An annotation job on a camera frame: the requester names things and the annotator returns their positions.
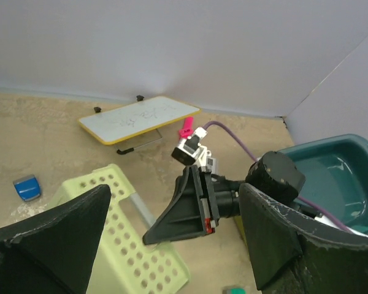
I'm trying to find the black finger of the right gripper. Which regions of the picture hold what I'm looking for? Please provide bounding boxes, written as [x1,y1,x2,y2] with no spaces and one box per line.
[142,165,219,245]

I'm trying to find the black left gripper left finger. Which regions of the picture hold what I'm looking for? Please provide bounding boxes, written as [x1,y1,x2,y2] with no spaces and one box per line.
[0,184,111,293]

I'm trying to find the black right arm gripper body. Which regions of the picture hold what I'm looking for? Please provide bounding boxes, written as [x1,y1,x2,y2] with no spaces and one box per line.
[212,151,305,218]

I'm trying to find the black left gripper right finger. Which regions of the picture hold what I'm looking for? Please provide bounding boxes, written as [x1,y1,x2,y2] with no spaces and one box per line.
[239,184,368,293]

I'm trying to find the teal plastic tub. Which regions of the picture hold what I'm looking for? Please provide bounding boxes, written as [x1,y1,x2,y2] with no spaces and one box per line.
[282,134,368,235]

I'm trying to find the light green perforated basket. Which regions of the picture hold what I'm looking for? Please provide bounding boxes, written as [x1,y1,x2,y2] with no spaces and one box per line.
[47,164,190,293]

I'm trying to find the blue and grey eraser block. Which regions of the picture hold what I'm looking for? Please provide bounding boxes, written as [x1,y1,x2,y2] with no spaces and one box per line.
[13,175,42,202]

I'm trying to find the green and grey eraser block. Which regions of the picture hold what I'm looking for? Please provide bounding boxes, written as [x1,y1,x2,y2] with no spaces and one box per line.
[222,285,246,294]

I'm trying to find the pink plastic clip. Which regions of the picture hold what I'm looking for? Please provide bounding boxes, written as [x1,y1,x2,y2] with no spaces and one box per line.
[178,116,193,138]

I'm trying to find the yellow framed whiteboard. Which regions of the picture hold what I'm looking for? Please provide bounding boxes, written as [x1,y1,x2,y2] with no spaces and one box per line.
[78,96,201,146]

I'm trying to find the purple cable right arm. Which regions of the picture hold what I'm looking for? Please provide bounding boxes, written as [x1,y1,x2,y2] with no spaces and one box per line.
[204,121,352,233]

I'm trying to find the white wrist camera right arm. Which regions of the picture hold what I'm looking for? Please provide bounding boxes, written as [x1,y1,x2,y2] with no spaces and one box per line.
[171,127,218,174]

